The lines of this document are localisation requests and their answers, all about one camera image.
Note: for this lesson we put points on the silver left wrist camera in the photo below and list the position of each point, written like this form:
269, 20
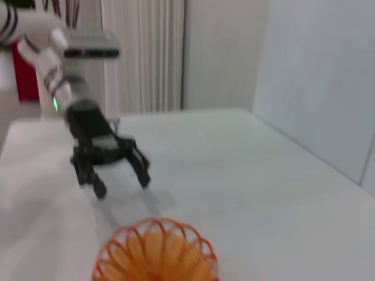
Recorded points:
90, 44

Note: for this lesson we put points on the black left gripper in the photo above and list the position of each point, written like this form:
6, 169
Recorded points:
93, 131

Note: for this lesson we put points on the white pleated curtain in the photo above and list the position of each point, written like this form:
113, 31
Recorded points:
146, 52

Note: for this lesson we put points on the red stand with green label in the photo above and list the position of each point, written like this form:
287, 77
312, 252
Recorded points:
26, 76

